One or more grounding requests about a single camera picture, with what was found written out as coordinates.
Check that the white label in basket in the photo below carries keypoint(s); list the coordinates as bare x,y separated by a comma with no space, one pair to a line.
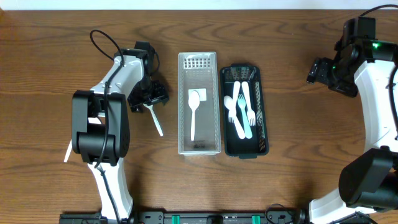
201,93

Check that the pale pink plastic fork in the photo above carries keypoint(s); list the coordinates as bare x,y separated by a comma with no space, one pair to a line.
232,110

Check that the white plastic fork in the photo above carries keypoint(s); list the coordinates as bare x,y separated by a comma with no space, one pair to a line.
250,112

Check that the pale green plastic fork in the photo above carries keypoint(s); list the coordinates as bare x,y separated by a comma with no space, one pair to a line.
242,105

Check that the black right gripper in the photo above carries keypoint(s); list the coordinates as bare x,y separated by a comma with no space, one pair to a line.
315,70

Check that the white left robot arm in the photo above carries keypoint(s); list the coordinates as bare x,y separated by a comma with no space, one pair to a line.
101,133

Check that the dark green plastic basket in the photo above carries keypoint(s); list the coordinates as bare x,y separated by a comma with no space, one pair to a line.
258,145

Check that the clear perforated plastic basket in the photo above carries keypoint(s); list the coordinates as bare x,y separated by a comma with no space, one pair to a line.
198,70

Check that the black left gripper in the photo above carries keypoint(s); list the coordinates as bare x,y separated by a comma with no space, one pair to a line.
149,99

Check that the white plastic spoon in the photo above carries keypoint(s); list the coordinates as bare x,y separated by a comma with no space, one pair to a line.
154,117
67,152
193,103

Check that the white spork rounded head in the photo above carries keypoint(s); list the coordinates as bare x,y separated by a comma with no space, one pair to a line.
239,129

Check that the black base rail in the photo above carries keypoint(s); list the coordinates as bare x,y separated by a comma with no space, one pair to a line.
276,213

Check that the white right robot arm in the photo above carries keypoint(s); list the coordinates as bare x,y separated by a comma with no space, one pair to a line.
366,68

